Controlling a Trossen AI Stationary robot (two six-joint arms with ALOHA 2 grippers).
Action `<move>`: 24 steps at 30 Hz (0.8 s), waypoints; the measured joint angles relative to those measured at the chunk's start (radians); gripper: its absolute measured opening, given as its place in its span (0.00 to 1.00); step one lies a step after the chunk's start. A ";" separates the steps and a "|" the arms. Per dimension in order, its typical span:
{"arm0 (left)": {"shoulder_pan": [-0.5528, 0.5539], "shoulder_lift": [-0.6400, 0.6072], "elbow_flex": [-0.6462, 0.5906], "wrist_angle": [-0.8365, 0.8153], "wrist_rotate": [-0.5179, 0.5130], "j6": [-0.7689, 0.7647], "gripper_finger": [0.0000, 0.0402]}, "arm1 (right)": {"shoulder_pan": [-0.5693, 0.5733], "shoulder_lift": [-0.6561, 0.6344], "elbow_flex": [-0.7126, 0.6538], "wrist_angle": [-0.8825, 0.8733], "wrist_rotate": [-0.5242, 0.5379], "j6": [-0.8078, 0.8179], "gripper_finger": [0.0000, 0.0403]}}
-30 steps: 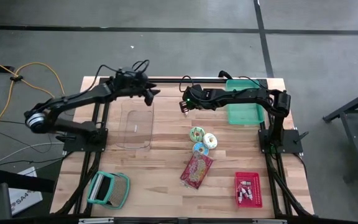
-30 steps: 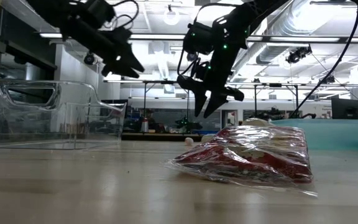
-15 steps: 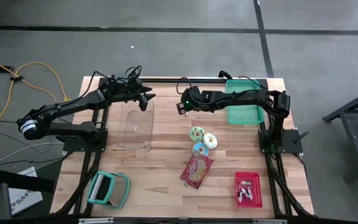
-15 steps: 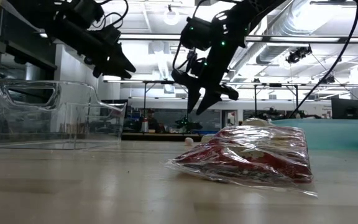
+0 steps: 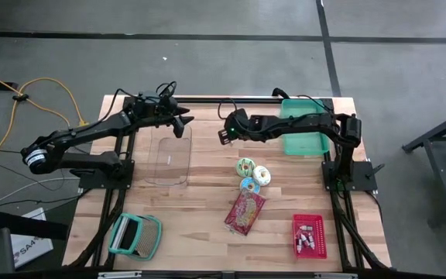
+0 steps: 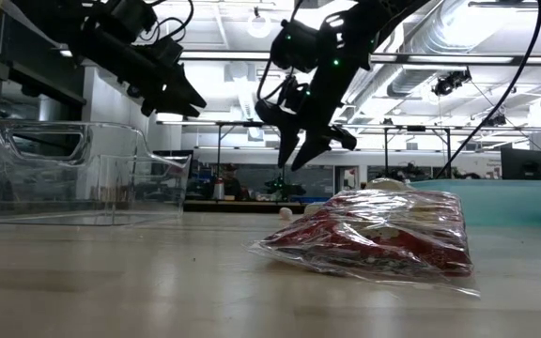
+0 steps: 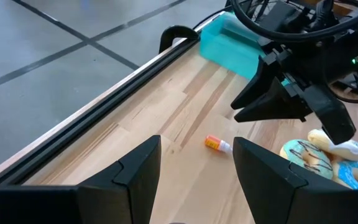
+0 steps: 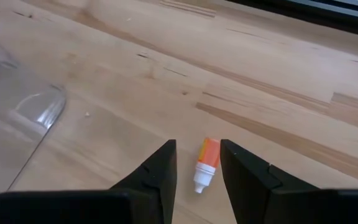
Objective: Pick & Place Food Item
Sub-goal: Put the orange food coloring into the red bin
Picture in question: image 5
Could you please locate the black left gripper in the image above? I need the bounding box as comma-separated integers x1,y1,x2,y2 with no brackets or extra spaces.
124,91,195,139

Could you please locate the green frosted donut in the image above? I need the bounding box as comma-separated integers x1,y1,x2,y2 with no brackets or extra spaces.
235,157,257,178

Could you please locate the white frosted donut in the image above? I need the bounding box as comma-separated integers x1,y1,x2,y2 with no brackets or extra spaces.
252,165,272,187

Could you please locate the red snack bag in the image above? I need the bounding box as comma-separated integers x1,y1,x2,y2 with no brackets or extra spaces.
224,189,266,236

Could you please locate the clear plastic bin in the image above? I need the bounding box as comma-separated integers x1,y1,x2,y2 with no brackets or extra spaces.
144,123,193,187

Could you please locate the teal plastic bin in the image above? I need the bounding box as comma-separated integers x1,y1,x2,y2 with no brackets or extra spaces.
279,98,331,157

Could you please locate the blue frosted donut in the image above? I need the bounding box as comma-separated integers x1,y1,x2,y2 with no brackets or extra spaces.
239,177,262,195

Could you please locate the red plastic basket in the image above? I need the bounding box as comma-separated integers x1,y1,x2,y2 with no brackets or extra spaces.
291,213,328,260

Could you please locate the white printed box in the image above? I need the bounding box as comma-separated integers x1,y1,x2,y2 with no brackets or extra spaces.
9,207,54,269

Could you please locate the black metal stand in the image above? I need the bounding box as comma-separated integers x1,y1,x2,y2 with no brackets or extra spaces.
402,106,446,218

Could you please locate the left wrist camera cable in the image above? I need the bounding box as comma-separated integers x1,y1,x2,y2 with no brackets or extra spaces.
155,80,178,98

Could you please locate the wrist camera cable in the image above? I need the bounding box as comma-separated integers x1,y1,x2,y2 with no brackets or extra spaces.
155,80,178,98
217,98,240,122

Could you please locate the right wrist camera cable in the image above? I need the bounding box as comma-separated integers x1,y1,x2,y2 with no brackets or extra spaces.
217,98,240,122

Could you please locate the black aluminium table frame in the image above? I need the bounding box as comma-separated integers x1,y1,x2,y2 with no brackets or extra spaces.
62,95,393,272

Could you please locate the black right arm base cable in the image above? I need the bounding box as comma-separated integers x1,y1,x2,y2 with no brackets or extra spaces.
296,94,335,115

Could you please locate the yellow floor cable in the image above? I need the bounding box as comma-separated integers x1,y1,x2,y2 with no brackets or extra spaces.
0,65,91,166

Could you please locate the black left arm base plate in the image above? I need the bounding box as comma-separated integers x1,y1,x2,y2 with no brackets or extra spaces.
78,159,135,191

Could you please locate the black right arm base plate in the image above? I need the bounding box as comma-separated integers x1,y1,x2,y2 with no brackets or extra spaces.
321,160,379,191

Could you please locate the white floor cable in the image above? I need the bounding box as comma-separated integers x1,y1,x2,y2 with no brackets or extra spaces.
0,176,83,208

